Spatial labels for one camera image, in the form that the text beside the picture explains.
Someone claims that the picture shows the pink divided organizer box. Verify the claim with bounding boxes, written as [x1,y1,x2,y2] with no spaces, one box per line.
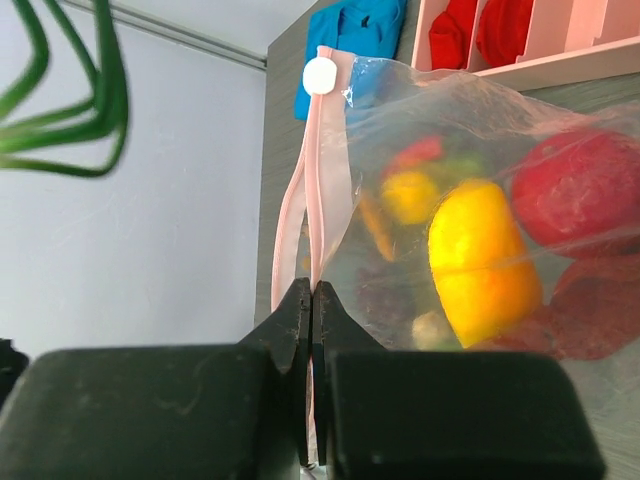
[411,0,639,91]

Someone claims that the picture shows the red rolled sock right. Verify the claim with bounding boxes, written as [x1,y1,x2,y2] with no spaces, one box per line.
[476,0,534,68]

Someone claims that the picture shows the toy green onion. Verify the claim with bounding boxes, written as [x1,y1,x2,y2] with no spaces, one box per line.
[1,1,129,178]

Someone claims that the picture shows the orange toy carrot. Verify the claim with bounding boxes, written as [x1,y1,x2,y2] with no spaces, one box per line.
[359,190,396,262]

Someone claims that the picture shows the blue folded cloth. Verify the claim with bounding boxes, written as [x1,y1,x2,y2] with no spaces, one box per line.
[293,0,409,121]

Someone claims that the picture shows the red rolled sock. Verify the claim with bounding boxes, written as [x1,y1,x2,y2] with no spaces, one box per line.
[429,0,477,70]
[476,0,534,68]

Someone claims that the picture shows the red toy apple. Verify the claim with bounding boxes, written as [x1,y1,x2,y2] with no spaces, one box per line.
[511,128,639,258]

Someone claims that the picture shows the orange toy fruit cluster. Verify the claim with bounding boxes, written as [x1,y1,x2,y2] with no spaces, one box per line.
[381,171,440,225]

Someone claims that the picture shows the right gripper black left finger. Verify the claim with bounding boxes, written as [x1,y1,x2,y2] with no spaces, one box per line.
[1,279,311,479]

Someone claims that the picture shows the clear zip top bag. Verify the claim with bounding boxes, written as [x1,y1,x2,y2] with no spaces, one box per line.
[270,47,639,460]

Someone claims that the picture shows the white toy garlic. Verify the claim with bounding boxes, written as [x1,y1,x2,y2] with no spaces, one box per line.
[411,310,455,350]

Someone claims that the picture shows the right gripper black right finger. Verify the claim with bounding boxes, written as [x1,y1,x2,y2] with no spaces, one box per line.
[312,282,606,479]

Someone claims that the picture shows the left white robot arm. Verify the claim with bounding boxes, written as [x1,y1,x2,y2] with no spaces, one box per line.
[0,338,29,407]

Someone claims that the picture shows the green toy cucumber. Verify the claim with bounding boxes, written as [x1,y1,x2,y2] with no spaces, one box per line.
[442,153,486,179]

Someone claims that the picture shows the red toy chili pepper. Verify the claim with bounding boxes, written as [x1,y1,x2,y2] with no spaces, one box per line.
[389,136,444,171]

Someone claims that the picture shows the yellow toy mango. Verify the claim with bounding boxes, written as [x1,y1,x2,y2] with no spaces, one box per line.
[428,179,543,348]

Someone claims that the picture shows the red rolled sock left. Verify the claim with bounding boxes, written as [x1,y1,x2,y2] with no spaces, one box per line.
[429,0,477,70]

